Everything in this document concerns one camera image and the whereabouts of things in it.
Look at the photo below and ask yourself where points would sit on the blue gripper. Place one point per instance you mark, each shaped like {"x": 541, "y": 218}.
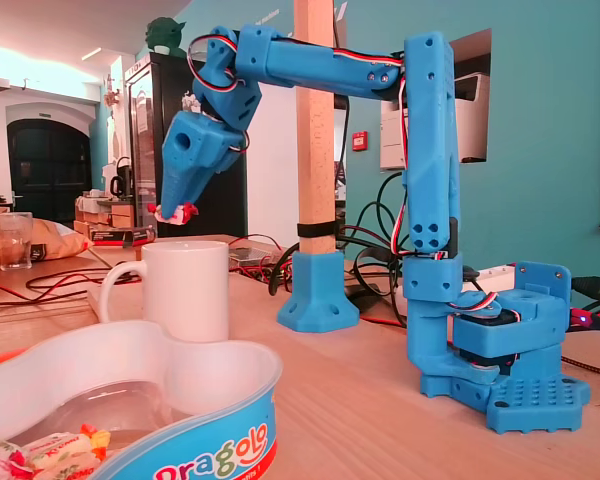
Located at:
{"x": 196, "y": 146}

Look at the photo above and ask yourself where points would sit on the red white candy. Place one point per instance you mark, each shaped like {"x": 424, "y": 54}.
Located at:
{"x": 180, "y": 219}

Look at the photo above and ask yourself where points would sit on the blue 3D-printed robot arm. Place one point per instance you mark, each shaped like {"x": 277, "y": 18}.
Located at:
{"x": 430, "y": 125}

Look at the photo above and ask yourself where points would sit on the black glass-door fridge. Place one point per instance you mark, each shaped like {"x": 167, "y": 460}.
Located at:
{"x": 220, "y": 200}

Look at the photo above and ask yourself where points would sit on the black electric kettle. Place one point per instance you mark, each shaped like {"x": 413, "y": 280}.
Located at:
{"x": 121, "y": 180}

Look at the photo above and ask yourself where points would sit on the small fridge magnet photo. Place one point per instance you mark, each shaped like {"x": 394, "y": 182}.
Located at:
{"x": 187, "y": 102}

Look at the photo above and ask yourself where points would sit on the flat black red box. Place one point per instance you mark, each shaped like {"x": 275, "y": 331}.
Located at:
{"x": 120, "y": 235}

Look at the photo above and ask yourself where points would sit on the clear plastic case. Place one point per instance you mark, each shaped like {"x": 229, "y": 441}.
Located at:
{"x": 252, "y": 256}

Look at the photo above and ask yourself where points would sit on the white ceramic mug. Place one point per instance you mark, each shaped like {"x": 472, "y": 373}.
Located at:
{"x": 185, "y": 290}

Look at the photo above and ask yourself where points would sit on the dark arched double door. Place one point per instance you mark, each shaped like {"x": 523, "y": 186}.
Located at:
{"x": 50, "y": 170}

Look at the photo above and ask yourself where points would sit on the brown paper snack bag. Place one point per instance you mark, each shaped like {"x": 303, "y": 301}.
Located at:
{"x": 55, "y": 245}

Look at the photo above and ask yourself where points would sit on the green plush figure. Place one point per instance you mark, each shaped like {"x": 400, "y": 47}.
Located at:
{"x": 162, "y": 35}

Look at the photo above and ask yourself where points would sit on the ceiling light strip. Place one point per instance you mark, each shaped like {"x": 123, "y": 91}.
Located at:
{"x": 92, "y": 54}

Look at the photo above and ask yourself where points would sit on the red fire alarm box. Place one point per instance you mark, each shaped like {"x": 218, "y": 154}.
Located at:
{"x": 360, "y": 141}

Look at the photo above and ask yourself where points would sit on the clear drinking glass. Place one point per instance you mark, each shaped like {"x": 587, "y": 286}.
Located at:
{"x": 15, "y": 245}

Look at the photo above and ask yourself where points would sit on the white laser printer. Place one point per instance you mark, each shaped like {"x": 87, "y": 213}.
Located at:
{"x": 392, "y": 140}

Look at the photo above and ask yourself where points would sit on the flower-shaped plastic candy tub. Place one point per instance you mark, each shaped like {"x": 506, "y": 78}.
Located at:
{"x": 205, "y": 430}

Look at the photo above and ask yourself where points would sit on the yellow wrapped fruit candy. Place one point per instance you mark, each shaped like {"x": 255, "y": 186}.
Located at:
{"x": 96, "y": 436}

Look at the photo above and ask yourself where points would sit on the light wooden base board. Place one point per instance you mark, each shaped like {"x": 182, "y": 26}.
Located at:
{"x": 360, "y": 400}

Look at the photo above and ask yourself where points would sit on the white wrapped fruit candy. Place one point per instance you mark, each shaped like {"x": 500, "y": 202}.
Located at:
{"x": 0, "y": 459}
{"x": 60, "y": 447}

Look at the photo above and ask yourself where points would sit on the white power strip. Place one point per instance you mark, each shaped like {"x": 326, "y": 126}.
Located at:
{"x": 490, "y": 279}

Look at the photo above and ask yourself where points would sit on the motor controller board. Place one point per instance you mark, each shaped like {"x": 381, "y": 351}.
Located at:
{"x": 580, "y": 318}

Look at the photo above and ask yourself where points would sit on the black power plug adapter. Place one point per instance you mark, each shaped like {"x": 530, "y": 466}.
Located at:
{"x": 592, "y": 287}

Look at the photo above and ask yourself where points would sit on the brown cardboard sheet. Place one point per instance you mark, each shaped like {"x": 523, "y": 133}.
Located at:
{"x": 595, "y": 350}

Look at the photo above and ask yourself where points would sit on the wooden camera post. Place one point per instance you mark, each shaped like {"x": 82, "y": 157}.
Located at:
{"x": 317, "y": 165}

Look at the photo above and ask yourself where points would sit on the blue printed post base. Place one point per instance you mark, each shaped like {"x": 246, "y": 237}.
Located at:
{"x": 317, "y": 300}

